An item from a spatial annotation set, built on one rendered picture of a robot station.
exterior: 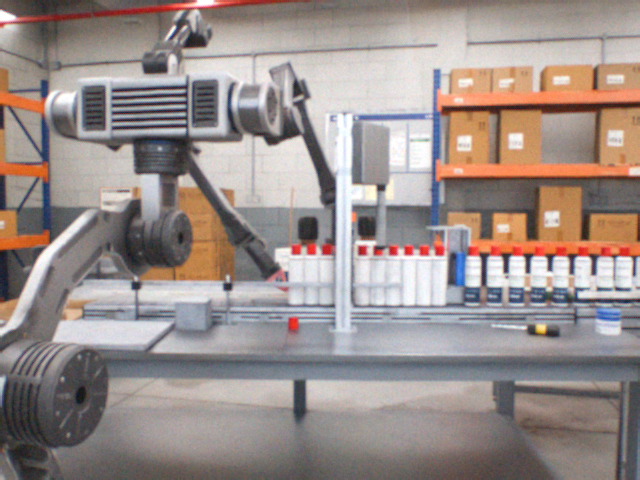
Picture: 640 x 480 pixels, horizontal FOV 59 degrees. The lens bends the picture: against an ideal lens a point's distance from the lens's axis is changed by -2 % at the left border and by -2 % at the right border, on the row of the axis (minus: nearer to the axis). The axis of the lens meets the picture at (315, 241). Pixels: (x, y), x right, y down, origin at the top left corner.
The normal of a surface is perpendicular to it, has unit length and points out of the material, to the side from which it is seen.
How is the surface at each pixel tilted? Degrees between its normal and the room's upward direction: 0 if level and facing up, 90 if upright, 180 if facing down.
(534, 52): 90
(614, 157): 91
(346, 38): 90
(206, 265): 90
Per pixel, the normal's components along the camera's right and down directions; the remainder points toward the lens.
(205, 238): -0.12, 0.07
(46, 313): 0.98, 0.02
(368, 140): 0.81, 0.04
